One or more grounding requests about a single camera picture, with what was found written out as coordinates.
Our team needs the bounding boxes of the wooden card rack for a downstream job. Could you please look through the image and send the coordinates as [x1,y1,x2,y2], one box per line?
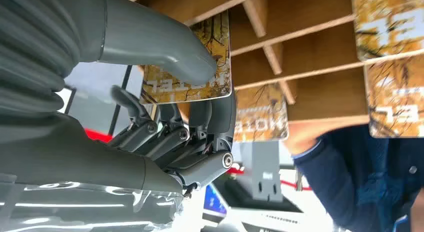
[111,0,424,126]

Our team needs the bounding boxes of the person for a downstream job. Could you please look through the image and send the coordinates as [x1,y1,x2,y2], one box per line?
[284,123,424,232]

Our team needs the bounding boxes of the red object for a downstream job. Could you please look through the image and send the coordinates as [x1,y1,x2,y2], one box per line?
[84,128,114,144]

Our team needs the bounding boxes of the clear plastic film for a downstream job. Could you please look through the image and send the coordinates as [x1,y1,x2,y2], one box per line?
[0,181,185,232]

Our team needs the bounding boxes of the black pole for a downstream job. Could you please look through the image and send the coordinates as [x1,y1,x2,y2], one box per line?
[107,65,134,136]

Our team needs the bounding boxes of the ribbed grey right arm sleeve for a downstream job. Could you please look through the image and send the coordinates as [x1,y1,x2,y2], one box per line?
[0,0,108,118]

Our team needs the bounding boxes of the computer monitor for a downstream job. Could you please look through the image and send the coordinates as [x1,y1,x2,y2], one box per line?
[200,179,307,232]

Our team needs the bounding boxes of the grey monitor stand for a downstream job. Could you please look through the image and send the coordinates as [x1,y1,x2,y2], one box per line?
[244,140,284,203]

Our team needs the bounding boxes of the red barrier rope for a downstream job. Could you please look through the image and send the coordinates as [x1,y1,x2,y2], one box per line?
[226,166,313,192]

